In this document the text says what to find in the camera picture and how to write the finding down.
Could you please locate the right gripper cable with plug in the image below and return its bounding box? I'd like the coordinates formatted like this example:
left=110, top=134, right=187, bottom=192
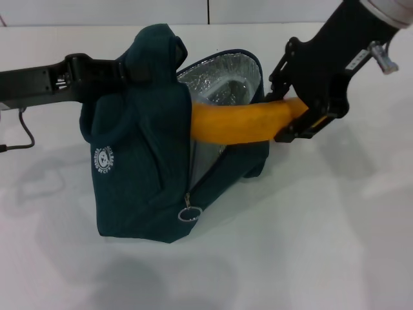
left=367, top=40, right=399, bottom=75

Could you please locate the gripper cable with plug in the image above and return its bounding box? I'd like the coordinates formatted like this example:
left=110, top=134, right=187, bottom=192
left=0, top=108, right=35, bottom=152
left=367, top=40, right=399, bottom=75

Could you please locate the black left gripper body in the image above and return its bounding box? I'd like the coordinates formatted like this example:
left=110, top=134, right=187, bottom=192
left=0, top=66, right=55, bottom=101

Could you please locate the left gripper cable with plug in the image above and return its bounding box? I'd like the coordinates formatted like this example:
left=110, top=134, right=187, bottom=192
left=0, top=108, right=35, bottom=152

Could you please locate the dark teal insulated lunch bag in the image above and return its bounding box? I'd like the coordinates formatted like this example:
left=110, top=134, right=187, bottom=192
left=79, top=24, right=270, bottom=245

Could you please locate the clear food container blue seal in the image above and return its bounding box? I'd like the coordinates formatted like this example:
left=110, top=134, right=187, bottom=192
left=193, top=76, right=256, bottom=107

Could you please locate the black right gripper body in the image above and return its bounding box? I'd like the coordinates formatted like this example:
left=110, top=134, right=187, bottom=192
left=292, top=0, right=401, bottom=119

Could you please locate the yellow banana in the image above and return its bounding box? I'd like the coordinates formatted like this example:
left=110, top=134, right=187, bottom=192
left=192, top=98, right=307, bottom=145

